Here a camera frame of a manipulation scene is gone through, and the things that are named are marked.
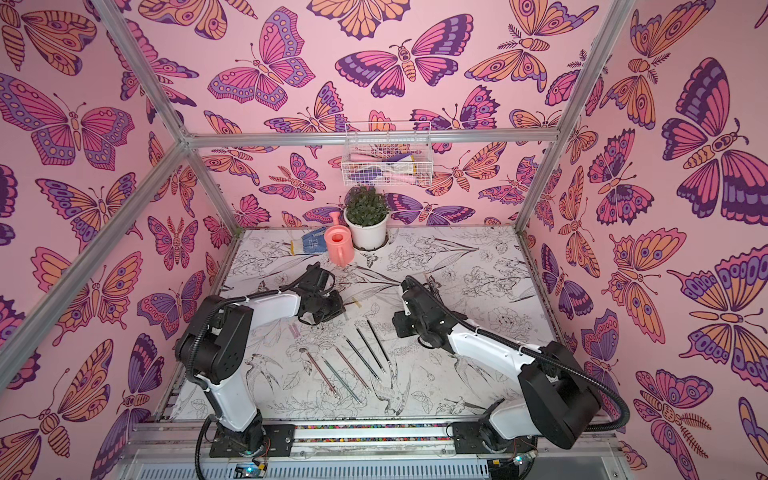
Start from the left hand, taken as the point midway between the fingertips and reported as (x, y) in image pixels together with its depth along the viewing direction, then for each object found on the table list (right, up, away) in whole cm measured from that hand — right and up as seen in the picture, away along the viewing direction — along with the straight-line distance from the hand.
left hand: (349, 307), depth 97 cm
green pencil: (0, -19, -14) cm, 23 cm away
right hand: (+16, -1, -10) cm, 19 cm away
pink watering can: (-4, +22, +6) cm, 23 cm away
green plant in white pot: (+6, +32, +6) cm, 33 cm away
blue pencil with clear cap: (+5, -13, -10) cm, 17 cm away
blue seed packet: (-16, +22, +19) cm, 33 cm away
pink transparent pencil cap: (-17, -6, -4) cm, 18 cm away
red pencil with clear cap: (+3, -16, -11) cm, 20 cm away
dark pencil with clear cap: (+10, -9, -6) cm, 15 cm away
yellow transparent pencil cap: (+2, +1, +3) cm, 4 cm away
